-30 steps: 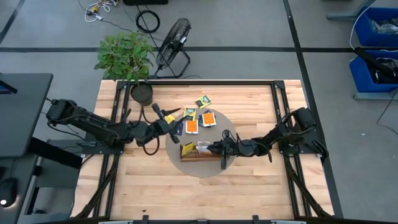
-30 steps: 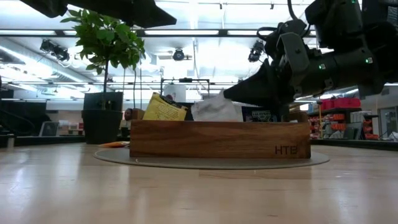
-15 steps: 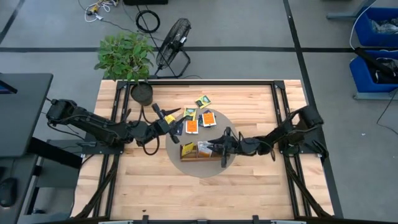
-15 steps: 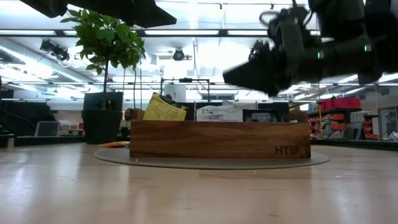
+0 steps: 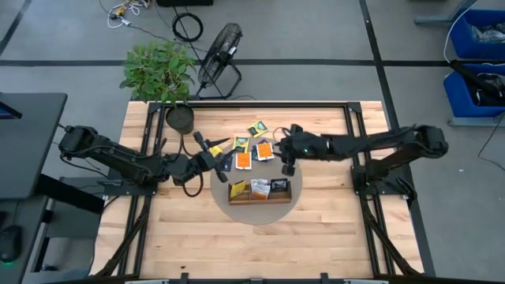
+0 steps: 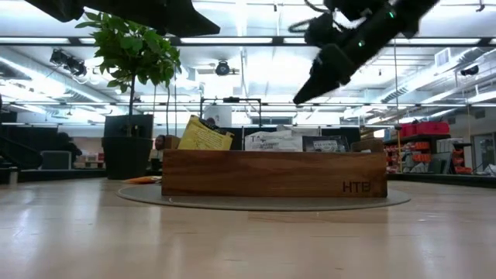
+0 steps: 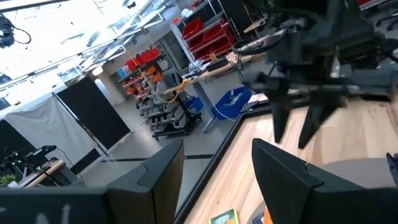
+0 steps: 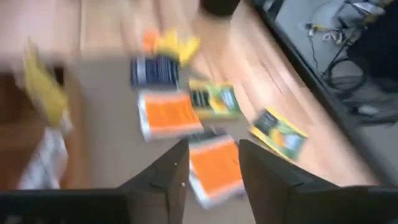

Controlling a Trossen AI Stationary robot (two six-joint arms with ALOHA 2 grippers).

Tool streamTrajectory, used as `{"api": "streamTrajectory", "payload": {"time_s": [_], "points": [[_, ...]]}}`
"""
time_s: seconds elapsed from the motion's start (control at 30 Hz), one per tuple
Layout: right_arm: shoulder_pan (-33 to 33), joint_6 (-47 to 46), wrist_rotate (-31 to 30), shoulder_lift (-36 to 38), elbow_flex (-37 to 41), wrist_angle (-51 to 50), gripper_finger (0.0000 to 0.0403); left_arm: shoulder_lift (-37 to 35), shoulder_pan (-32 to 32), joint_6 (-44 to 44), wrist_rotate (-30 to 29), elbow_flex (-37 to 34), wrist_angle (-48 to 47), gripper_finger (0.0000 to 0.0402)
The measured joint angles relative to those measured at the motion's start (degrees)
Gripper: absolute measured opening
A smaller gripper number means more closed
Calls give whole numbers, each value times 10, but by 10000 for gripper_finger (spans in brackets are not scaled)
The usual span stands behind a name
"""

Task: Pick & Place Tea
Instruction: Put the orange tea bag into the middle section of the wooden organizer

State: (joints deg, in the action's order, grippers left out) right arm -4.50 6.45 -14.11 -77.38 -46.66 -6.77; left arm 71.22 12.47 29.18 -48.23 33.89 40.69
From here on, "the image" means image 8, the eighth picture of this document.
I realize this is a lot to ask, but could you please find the black plant pot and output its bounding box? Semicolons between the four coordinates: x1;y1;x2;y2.
198;0;242;16

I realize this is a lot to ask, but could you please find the green yellow tea packet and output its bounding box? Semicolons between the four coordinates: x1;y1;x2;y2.
248;107;308;162
188;79;242;121
23;40;69;127

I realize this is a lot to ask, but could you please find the black equipment case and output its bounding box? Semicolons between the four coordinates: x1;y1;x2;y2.
346;0;398;91

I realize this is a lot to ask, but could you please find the dark blue tea packet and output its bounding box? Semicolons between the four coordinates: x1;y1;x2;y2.
129;55;180;90

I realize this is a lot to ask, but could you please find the white yellow cable bundle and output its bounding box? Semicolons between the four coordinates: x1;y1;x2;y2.
304;21;346;44

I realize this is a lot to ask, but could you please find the coiled black cable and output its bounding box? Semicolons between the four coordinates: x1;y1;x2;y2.
323;55;368;94

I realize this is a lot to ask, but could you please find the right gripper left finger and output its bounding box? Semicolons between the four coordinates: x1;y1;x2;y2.
0;139;190;224

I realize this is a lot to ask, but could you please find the black tea packet green print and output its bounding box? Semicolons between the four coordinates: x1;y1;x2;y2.
186;126;228;144

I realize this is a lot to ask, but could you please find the wooden tea organizer box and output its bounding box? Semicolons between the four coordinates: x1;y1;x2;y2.
0;62;91;190

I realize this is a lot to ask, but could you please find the round grey mat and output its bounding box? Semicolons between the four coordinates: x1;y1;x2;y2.
67;57;259;224

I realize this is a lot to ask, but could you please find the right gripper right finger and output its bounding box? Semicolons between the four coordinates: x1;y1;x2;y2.
238;139;398;224

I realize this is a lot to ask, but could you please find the plain yellow tea packet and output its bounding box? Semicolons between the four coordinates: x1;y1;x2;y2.
155;29;200;68

